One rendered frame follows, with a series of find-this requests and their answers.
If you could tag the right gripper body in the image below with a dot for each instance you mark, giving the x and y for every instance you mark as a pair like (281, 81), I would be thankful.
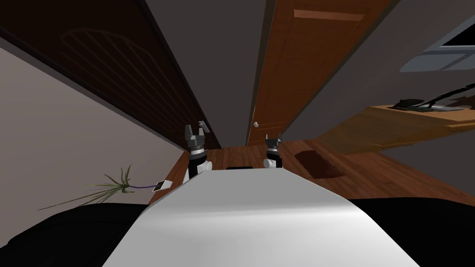
(273, 143)

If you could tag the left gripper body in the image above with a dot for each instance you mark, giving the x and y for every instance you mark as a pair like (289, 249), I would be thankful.
(195, 142)

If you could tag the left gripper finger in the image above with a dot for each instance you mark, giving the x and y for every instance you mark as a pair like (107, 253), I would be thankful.
(188, 131)
(203, 128)

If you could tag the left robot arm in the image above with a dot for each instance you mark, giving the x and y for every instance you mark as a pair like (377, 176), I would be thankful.
(193, 166)

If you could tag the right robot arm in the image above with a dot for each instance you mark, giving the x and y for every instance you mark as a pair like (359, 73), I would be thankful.
(273, 162)

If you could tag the dark brown floor mat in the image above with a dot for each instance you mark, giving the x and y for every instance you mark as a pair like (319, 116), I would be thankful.
(321, 165)

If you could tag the brown wooden door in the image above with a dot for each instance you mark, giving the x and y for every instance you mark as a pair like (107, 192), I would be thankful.
(297, 74)

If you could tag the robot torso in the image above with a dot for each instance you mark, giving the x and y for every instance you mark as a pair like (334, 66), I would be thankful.
(256, 222)

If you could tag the green plant in white pot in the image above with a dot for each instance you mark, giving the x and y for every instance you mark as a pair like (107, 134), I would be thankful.
(118, 187)

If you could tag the wooden desk with black lamp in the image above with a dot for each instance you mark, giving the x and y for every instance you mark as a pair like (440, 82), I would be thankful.
(374, 128)

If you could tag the dark brown panelled door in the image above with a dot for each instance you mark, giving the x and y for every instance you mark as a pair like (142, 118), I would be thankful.
(111, 63)

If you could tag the grey framed window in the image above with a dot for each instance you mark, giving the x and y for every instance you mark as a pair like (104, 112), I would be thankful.
(441, 55)

